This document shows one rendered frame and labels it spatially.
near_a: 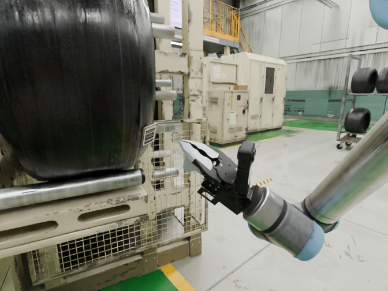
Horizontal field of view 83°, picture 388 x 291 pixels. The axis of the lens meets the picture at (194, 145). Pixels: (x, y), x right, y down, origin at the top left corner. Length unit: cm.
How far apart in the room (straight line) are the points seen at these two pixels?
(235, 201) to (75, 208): 37
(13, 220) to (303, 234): 60
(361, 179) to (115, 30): 54
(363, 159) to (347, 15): 1163
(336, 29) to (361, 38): 106
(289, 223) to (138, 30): 48
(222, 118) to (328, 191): 431
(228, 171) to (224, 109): 437
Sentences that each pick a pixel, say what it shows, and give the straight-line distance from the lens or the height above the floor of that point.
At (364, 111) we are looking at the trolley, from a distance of 560.
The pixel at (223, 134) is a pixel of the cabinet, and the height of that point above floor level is 29.
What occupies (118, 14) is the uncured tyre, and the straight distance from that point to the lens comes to 47.
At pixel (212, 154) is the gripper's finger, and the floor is 99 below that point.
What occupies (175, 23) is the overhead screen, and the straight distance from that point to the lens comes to 453.
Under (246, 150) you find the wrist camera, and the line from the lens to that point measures 43.
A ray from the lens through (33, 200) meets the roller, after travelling 61.
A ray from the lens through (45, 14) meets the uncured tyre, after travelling 45.
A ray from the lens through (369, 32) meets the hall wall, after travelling 1167.
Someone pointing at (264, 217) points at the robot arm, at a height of 87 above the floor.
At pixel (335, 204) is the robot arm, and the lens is 62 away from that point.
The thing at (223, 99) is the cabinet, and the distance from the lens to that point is 480.
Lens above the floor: 112
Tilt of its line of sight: 13 degrees down
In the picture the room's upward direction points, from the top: straight up
